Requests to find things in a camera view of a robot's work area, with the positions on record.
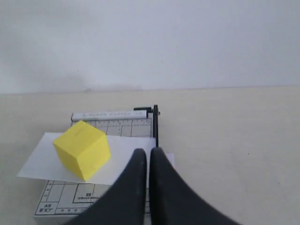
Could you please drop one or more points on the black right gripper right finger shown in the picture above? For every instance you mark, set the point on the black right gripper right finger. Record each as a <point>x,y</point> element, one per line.
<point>173,202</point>

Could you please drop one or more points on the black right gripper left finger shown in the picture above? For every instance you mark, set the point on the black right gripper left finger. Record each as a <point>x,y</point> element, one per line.
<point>124,202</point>

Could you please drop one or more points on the yellow foam cube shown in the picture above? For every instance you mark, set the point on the yellow foam cube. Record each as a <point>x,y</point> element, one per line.
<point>83,149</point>

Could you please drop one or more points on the white paper strip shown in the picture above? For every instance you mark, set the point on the white paper strip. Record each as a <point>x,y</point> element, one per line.
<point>44,163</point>

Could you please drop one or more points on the black cutter blade lever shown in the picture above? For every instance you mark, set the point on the black cutter blade lever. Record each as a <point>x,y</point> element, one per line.
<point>155,113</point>

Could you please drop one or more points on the grey paper cutter base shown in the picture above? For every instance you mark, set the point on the grey paper cutter base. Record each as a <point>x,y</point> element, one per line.
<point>61,200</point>

